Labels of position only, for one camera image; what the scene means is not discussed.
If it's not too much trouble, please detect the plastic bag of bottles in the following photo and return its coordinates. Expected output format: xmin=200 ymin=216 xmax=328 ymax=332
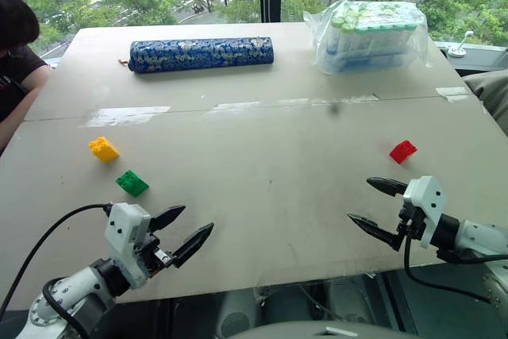
xmin=302 ymin=0 xmax=433 ymax=76

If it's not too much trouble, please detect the blue patterned fabric roll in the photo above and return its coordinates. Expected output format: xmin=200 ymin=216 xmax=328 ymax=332
xmin=117 ymin=37 xmax=275 ymax=76

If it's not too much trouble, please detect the green toy brick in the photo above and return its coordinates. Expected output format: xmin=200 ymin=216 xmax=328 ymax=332
xmin=115 ymin=169 xmax=150 ymax=198

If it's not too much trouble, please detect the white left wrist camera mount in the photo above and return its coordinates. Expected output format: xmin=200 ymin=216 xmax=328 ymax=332
xmin=104 ymin=202 xmax=152 ymax=289

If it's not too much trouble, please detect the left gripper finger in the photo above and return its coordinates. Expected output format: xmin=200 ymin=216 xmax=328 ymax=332
xmin=149 ymin=205 xmax=187 ymax=233
xmin=171 ymin=222 xmax=216 ymax=270

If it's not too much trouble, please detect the red toy brick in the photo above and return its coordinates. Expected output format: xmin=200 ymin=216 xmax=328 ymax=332
xmin=388 ymin=140 xmax=418 ymax=165

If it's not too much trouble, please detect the wide clear tape patch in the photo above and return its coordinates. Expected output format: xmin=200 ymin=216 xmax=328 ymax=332
xmin=78 ymin=105 xmax=172 ymax=129

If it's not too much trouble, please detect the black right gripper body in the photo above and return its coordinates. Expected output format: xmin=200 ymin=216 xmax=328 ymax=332
xmin=395 ymin=200 xmax=429 ymax=242

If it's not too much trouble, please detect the yellow toy brick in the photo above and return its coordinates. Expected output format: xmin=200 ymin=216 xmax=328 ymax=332
xmin=88 ymin=136 xmax=120 ymax=164

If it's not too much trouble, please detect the grey rounded shape under table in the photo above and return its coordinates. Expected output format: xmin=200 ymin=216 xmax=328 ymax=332
xmin=215 ymin=287 xmax=264 ymax=339

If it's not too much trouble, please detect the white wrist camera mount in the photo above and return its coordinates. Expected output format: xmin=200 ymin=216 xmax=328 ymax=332
xmin=402 ymin=175 xmax=449 ymax=250
xmin=104 ymin=202 xmax=152 ymax=289

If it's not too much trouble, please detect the grey cushion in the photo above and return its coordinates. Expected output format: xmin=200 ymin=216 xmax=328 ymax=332
xmin=463 ymin=70 xmax=508 ymax=138

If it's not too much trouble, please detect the grey rounded robot torso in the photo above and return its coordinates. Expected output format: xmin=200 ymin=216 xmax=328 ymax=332
xmin=225 ymin=320 xmax=410 ymax=339

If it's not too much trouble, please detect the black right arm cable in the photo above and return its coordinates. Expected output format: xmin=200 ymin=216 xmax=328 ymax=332
xmin=403 ymin=233 xmax=508 ymax=305

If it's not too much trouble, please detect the short clear tape strip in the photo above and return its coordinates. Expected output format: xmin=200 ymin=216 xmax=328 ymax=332
xmin=435 ymin=86 xmax=472 ymax=103

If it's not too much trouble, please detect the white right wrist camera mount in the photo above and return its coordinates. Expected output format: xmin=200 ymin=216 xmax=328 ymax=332
xmin=402 ymin=175 xmax=449 ymax=250

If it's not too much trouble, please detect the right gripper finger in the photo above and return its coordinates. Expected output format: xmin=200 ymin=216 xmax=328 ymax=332
xmin=366 ymin=176 xmax=410 ymax=198
xmin=346 ymin=212 xmax=402 ymax=253

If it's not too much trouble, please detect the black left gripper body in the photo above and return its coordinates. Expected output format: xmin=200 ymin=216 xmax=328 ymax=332
xmin=137 ymin=230 xmax=178 ymax=280

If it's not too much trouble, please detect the person in dark shirt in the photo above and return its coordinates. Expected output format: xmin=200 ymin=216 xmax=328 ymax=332
xmin=0 ymin=0 xmax=54 ymax=156

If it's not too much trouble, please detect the small white stand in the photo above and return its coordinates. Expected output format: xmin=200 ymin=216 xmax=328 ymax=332
xmin=445 ymin=30 xmax=475 ymax=58

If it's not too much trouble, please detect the long clear tape strip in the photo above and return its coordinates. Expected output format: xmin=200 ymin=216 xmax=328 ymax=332
xmin=205 ymin=94 xmax=381 ymax=117

